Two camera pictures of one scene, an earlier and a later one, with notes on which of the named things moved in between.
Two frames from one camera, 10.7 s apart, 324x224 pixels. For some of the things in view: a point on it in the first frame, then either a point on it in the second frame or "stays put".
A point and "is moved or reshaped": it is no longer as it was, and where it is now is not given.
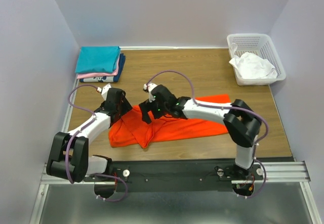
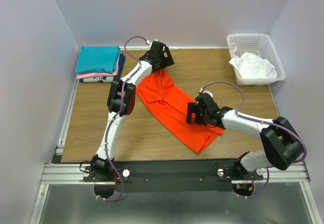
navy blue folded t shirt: x=109 y=79 stays put
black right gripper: x=146 y=106 → x=193 y=107
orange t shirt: x=131 y=128 is moved or reshaped
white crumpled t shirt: x=251 y=66 stays put
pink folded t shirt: x=92 y=75 stays put
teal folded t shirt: x=95 y=59 stays put
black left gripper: x=126 y=105 → x=167 y=61
